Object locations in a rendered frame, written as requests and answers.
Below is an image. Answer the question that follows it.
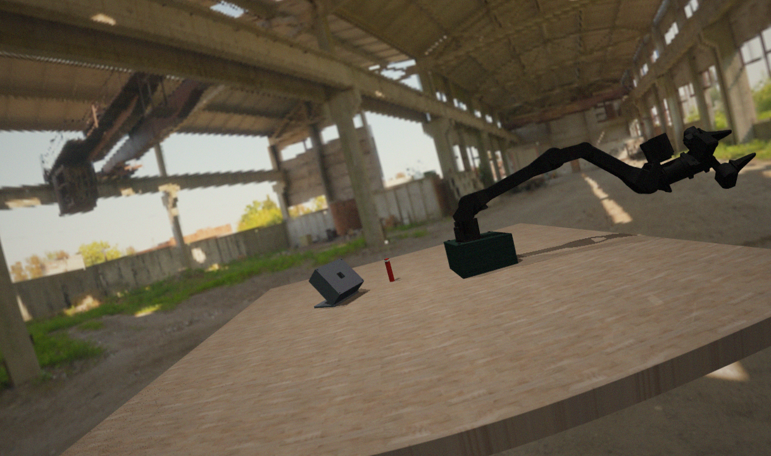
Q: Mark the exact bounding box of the grey sloped panel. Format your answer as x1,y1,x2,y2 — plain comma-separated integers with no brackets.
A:
309,258,364,308

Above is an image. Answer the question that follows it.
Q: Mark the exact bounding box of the dark red peg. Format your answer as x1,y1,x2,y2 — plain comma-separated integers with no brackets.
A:
384,258,394,282

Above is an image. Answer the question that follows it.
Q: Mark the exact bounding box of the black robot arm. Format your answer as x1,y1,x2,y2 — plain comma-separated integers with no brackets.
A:
453,131,718,243

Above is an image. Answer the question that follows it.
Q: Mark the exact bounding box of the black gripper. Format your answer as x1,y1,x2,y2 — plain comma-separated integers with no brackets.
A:
678,126,756,189

